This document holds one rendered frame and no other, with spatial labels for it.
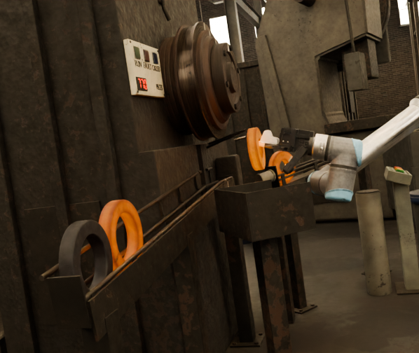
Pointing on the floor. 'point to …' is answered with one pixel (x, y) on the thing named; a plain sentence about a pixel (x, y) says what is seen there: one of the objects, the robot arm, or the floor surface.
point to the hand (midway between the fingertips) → (256, 143)
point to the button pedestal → (406, 234)
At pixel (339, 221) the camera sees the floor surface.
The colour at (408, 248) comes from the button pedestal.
